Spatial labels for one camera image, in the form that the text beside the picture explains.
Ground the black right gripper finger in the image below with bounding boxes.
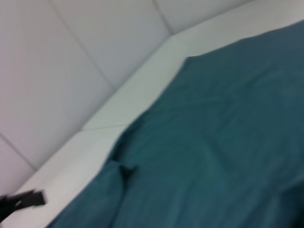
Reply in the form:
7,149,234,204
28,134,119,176
0,189,48,218

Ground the teal blue shirt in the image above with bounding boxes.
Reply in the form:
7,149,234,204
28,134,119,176
46,20,304,228

